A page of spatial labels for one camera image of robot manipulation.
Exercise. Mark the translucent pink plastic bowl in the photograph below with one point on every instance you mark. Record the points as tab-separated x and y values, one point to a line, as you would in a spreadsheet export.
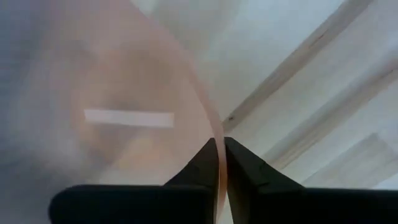
109	77

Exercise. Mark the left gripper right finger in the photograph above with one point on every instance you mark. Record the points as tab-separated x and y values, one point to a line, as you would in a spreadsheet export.
295	205

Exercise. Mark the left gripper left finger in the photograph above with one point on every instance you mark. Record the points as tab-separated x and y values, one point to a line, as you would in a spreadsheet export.
140	203

